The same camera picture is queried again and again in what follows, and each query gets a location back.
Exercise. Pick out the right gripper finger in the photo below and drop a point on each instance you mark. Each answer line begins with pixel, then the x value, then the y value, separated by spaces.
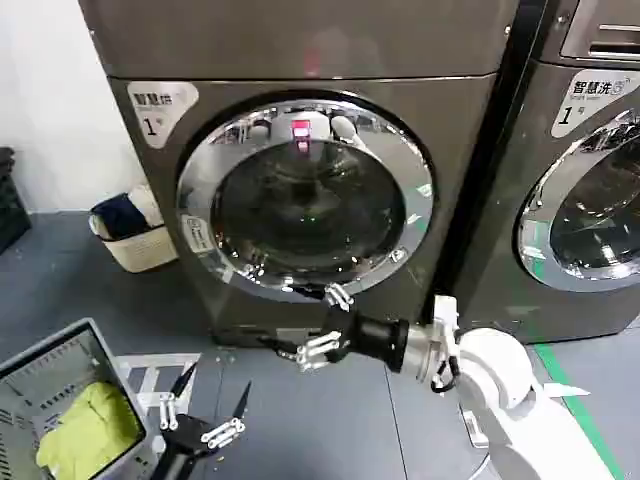
pixel 317 350
pixel 339 297

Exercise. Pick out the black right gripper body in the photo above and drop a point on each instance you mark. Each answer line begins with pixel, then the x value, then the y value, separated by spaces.
pixel 372 337

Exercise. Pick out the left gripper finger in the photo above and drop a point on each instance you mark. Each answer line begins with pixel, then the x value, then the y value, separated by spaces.
pixel 169 412
pixel 225 432

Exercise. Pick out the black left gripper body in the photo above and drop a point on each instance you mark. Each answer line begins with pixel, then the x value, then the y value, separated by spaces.
pixel 182 442

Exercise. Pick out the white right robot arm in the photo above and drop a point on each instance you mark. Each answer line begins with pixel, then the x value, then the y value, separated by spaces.
pixel 495 370

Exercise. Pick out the yellow-green garment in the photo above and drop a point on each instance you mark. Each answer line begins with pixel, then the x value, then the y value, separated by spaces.
pixel 100 425

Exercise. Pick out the grey laundry basket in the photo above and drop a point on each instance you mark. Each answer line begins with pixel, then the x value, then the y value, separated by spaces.
pixel 102 350

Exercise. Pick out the round chrome glass dryer door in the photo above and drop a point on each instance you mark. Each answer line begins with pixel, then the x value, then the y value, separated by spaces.
pixel 310 210

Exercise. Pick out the beige laundry basket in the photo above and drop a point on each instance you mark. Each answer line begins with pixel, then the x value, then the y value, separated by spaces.
pixel 135 252

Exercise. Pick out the dark navy garment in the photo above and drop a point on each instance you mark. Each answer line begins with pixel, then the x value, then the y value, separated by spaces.
pixel 117 215

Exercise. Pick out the cream cloth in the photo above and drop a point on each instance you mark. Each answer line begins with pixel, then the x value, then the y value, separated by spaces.
pixel 147 202

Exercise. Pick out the chrome glass door with hinge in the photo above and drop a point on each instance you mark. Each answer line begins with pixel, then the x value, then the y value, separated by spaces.
pixel 590 225

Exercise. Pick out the grey dryer with number label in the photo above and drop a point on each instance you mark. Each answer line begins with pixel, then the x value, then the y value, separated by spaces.
pixel 310 45

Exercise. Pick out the black plastic crate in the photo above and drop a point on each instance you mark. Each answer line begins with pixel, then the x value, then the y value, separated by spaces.
pixel 12 210

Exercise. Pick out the grey dryer with large label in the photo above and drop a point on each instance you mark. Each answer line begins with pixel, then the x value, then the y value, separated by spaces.
pixel 560 60

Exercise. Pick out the white slatted frame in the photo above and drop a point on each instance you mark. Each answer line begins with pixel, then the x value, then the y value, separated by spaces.
pixel 150 362

